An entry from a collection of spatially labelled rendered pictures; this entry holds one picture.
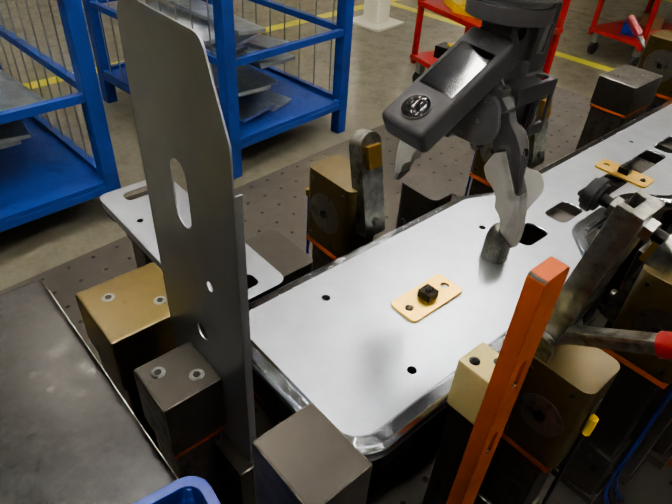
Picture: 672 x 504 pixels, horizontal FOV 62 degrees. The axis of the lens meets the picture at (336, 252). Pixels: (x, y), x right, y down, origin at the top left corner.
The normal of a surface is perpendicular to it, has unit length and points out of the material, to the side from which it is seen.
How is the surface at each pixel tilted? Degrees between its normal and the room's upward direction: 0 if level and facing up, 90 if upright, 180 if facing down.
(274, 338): 0
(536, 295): 90
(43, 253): 0
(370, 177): 78
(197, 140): 90
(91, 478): 0
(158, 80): 90
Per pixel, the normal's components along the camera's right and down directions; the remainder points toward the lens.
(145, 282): 0.06, -0.78
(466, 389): -0.75, 0.37
